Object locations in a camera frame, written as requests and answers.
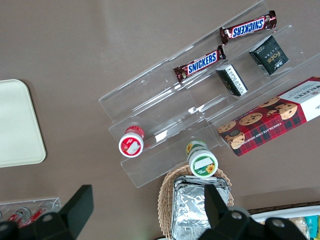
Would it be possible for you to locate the red lidded yogurt cup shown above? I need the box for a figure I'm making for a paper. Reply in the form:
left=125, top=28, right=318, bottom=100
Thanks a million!
left=118, top=125, right=146, bottom=158

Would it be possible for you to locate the beige cookie pack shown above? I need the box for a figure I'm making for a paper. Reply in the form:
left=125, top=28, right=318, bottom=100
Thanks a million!
left=288, top=216, right=310, bottom=237

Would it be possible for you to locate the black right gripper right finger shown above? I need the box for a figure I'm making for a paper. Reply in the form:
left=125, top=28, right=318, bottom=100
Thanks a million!
left=199, top=184, right=253, bottom=240

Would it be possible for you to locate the clear acrylic box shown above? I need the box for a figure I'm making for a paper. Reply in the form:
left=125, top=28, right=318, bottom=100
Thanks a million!
left=0, top=196, right=62, bottom=226

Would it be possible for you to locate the brown Snickers chocolate bar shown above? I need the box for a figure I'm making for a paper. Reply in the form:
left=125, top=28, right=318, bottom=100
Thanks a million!
left=173, top=45, right=227, bottom=83
left=219, top=10, right=278, bottom=45

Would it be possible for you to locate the red tartan Walkers cookie box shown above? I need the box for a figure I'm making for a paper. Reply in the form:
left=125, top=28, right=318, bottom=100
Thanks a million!
left=217, top=76, right=320, bottom=158

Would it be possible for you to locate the cream plastic tray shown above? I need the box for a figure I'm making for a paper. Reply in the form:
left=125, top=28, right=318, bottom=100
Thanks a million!
left=0, top=79, right=47, bottom=168

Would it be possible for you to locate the silver foil container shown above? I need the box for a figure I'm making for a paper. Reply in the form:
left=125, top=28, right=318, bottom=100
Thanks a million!
left=171, top=175, right=231, bottom=240

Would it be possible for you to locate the black box with white label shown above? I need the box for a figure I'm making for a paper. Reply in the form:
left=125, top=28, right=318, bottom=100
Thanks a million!
left=215, top=63, right=249, bottom=97

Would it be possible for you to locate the clear acrylic tiered display stand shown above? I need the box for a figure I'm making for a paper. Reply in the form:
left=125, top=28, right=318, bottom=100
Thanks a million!
left=98, top=0, right=320, bottom=189

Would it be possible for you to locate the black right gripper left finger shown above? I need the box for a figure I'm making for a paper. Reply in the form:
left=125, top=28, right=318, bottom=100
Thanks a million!
left=32, top=184, right=95, bottom=240

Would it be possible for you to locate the red and white can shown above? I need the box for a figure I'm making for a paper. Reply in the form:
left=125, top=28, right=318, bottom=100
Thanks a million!
left=27, top=209, right=47, bottom=226
left=8, top=207, right=32, bottom=226

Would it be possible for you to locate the green lidded yogurt cup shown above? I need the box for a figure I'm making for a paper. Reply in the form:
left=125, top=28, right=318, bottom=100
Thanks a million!
left=185, top=140, right=219, bottom=178

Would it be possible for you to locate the light tan wicker basket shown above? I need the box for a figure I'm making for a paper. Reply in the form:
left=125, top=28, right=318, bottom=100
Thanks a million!
left=157, top=167, right=235, bottom=236

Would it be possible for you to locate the teal snack package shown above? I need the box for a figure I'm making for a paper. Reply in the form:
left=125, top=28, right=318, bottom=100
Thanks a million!
left=303, top=215, right=320, bottom=240

